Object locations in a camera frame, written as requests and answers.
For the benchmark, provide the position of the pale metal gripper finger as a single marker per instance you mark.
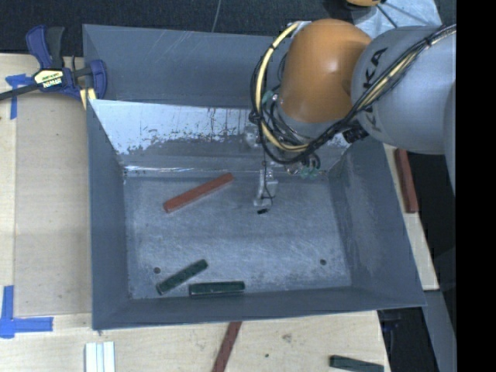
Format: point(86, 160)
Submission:
point(252, 138)
point(266, 189)

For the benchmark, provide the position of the grey metal bin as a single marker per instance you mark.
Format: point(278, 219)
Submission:
point(240, 242)

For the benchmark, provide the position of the red-brown flat block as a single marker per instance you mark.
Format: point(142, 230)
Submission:
point(407, 180)
point(198, 192)
point(227, 346)

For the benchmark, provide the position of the dark green flat block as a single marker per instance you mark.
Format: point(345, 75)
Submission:
point(181, 277)
point(354, 364)
point(217, 288)

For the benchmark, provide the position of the pale wood board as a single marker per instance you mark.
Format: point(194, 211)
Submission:
point(52, 207)

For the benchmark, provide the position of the black cylinder on white bracket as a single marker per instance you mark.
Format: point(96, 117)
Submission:
point(355, 135)

